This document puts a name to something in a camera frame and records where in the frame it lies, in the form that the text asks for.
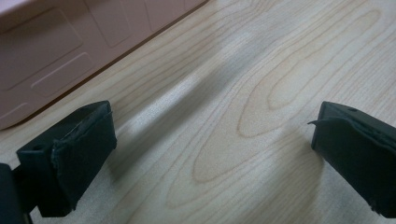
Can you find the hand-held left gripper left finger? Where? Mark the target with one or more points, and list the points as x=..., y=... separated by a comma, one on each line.
x=71, y=161

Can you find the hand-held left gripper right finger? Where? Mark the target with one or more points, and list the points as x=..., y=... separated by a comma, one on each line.
x=358, y=161

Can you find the pink plastic box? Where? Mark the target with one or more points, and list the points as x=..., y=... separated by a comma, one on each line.
x=59, y=53

